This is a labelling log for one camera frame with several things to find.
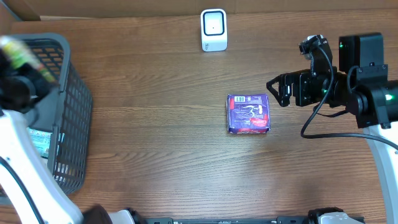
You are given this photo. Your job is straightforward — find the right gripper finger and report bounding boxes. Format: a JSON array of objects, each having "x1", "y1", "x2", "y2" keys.
[
  {"x1": 266, "y1": 83, "x2": 288, "y2": 107},
  {"x1": 266, "y1": 74, "x2": 284, "y2": 89}
]

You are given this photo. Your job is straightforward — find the purple sanitary pad pack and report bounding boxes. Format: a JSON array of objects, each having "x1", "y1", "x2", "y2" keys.
[{"x1": 226, "y1": 94, "x2": 271, "y2": 134}]

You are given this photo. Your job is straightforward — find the green yellow snack pack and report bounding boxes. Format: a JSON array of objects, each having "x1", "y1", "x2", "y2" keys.
[{"x1": 1, "y1": 35, "x2": 56, "y2": 83}]

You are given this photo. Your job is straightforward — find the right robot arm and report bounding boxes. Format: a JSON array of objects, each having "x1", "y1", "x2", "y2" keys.
[{"x1": 266, "y1": 32, "x2": 397, "y2": 223}]

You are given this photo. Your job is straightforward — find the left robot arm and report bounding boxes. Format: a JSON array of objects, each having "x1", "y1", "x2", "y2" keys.
[{"x1": 1, "y1": 57, "x2": 134, "y2": 223}]

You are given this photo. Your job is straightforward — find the white barcode scanner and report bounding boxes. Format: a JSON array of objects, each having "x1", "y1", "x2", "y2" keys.
[{"x1": 200, "y1": 8, "x2": 228, "y2": 52}]

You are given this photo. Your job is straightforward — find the grey plastic basket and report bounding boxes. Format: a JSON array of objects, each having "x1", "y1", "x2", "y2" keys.
[{"x1": 0, "y1": 32, "x2": 93, "y2": 206}]

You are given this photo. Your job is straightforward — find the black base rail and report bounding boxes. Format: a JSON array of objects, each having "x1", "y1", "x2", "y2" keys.
[{"x1": 145, "y1": 216, "x2": 309, "y2": 224}]

